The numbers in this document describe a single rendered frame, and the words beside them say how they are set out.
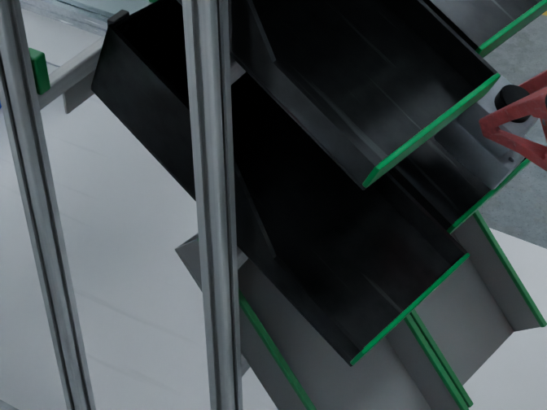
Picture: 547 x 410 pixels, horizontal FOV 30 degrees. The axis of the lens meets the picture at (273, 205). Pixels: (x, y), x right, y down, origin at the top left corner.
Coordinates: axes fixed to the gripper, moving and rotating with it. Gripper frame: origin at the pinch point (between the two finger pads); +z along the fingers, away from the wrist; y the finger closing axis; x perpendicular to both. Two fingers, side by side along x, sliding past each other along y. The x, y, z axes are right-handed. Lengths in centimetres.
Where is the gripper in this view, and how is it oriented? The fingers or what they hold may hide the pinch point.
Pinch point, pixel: (505, 112)
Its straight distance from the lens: 80.9
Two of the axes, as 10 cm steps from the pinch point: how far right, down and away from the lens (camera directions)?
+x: 3.5, 8.5, 3.9
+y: -6.1, 5.2, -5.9
